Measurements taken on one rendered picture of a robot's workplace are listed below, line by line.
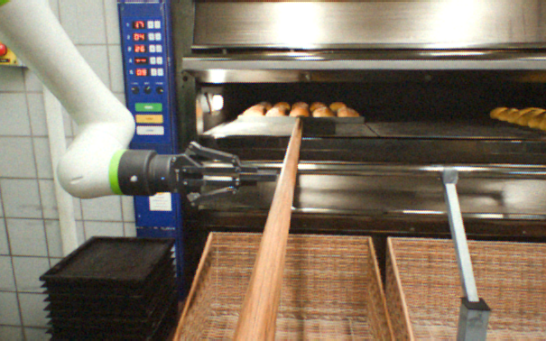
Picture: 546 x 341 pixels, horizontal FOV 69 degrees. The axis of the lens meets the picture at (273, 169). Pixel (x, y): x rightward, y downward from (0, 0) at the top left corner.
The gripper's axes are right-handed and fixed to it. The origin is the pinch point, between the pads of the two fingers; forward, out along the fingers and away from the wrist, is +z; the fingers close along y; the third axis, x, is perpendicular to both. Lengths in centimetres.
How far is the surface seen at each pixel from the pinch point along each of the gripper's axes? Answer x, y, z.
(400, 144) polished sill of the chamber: -56, 3, 39
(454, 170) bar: -17.4, 2.1, 42.9
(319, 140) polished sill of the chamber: -56, 2, 13
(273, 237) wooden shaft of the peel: 33.2, -1.4, 6.0
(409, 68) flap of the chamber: -41, -21, 37
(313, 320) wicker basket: -44, 60, 13
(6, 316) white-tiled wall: -56, 74, -108
